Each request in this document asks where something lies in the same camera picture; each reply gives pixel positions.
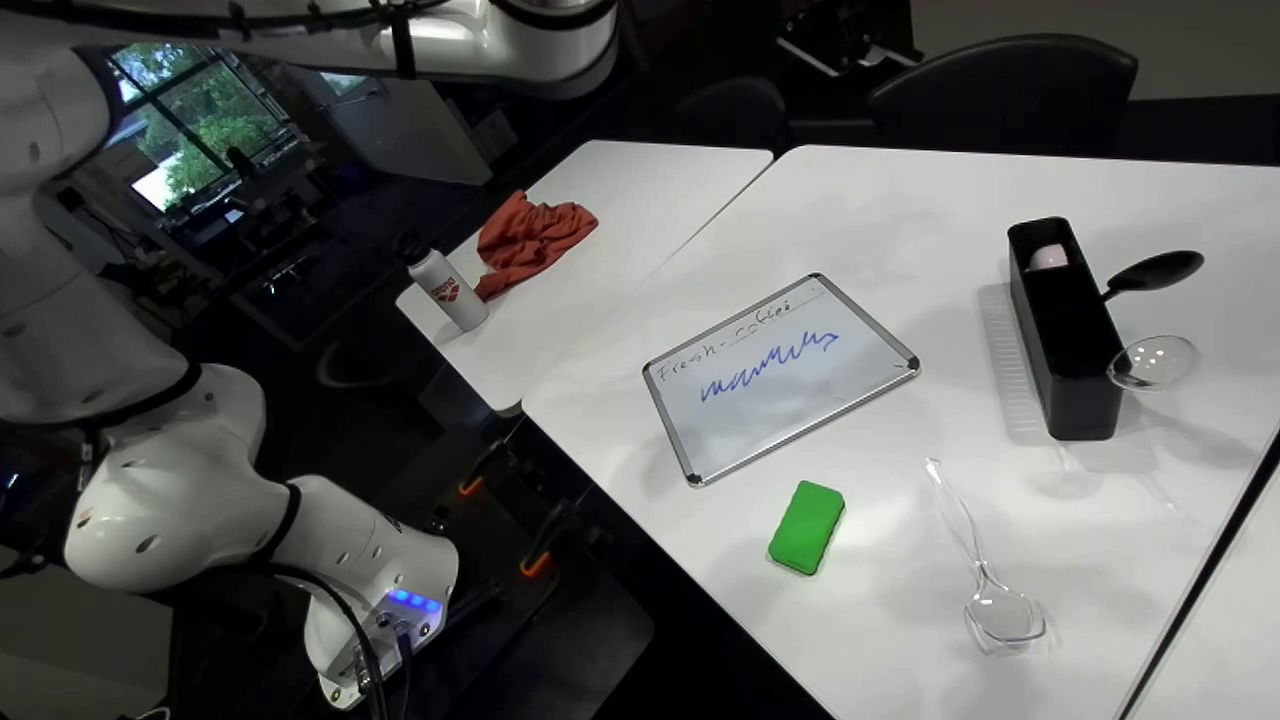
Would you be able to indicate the black plastic spoon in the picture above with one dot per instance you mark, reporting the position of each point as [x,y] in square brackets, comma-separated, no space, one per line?
[1155,275]

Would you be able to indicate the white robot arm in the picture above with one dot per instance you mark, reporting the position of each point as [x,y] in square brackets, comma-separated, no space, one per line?
[161,494]

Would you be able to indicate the small framed whiteboard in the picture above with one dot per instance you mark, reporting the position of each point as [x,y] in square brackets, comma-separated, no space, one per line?
[780,380]

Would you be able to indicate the orange cloth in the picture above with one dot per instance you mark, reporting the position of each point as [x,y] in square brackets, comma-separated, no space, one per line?
[524,242]

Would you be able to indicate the small white bottle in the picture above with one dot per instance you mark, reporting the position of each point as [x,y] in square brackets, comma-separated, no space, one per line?
[451,288]

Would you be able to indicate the orange clamp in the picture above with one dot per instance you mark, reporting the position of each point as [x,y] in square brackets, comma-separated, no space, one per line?
[537,566]

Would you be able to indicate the green whiteboard eraser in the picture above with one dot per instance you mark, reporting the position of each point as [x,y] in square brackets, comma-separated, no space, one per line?
[804,526]

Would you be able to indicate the pink item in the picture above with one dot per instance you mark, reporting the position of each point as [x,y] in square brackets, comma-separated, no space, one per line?
[1051,256]

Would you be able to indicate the black rectangular box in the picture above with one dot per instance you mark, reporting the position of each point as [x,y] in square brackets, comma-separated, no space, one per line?
[1073,375]

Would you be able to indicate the black office chair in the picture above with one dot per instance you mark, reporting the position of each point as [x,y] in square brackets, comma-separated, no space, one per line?
[1002,87]

